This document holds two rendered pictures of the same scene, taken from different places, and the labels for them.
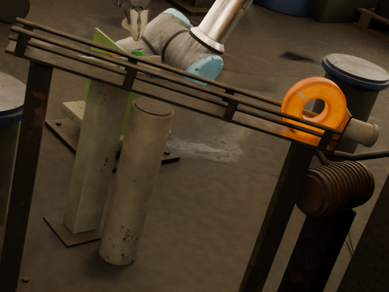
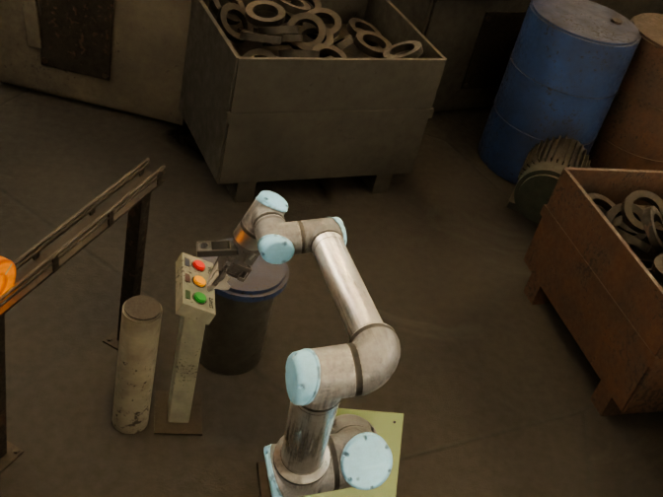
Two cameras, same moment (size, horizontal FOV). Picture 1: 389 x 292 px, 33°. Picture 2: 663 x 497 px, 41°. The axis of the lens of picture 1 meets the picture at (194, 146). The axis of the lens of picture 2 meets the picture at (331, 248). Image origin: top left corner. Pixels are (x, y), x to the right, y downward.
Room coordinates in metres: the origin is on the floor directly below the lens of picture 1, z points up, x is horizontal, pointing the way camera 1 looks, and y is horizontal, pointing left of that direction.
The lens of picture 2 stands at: (3.06, -1.33, 2.37)
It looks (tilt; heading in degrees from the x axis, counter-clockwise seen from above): 37 degrees down; 119
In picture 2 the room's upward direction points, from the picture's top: 15 degrees clockwise
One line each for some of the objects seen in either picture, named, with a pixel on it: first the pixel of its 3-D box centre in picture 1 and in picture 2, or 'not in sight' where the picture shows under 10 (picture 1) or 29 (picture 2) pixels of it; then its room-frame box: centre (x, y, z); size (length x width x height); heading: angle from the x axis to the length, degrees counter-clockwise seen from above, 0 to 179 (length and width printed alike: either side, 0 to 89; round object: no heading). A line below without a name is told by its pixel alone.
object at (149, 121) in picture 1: (134, 183); (135, 367); (1.68, 0.14, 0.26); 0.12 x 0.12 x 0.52
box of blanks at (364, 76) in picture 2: not in sight; (299, 85); (0.89, 1.91, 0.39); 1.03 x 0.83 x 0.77; 61
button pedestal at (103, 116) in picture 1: (98, 144); (187, 349); (1.77, 0.28, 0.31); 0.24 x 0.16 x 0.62; 136
